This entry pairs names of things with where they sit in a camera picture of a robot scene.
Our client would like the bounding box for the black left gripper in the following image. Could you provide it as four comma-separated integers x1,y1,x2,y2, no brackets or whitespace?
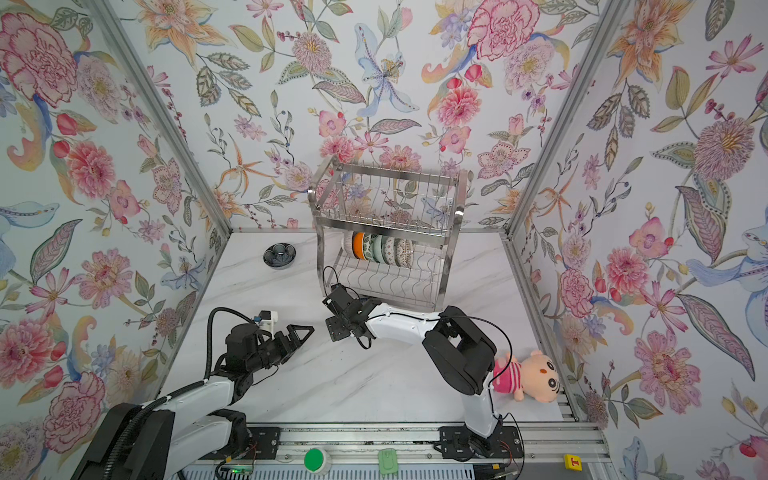
245,324,313,375

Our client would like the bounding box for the pale green bowl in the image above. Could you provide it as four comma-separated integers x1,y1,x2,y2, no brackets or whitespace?
372,234,386,264

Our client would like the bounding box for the white bowl orange outside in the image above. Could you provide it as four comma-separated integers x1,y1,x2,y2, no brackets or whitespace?
352,232,365,260

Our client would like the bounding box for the green leaf pattern bowl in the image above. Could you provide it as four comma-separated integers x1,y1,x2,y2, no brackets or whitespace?
362,233,375,262

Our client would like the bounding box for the grey striped bowl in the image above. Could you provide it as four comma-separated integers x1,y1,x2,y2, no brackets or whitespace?
342,231,355,257

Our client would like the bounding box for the white lattice pattern bowl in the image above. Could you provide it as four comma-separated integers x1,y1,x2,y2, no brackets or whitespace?
395,238,414,269

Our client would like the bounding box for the stainless steel dish rack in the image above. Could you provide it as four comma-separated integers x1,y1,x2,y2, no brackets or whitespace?
308,157,469,310

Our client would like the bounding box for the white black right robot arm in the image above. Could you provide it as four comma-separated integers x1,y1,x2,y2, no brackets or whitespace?
323,284,503,461

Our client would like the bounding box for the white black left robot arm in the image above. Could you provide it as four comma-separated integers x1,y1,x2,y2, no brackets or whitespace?
73,318,314,479

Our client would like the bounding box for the black patterned bowl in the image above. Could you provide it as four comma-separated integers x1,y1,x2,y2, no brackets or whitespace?
262,242,297,270

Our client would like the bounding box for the green round button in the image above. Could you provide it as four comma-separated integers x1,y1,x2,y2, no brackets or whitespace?
303,448,332,475

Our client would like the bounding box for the light green rectangular device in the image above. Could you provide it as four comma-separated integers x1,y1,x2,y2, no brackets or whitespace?
377,448,399,476

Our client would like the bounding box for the pink plush pig toy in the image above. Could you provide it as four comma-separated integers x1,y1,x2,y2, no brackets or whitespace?
491,350,560,403

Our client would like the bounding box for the yellow tag block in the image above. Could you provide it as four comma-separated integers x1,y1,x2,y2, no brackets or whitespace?
564,454,583,472

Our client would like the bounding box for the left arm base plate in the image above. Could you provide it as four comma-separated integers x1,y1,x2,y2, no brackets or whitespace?
202,427,282,461

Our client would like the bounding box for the aluminium front rail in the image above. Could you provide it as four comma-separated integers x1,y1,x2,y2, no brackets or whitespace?
180,419,617,479

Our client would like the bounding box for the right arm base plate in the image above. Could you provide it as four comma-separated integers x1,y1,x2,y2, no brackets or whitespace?
433,424,524,462

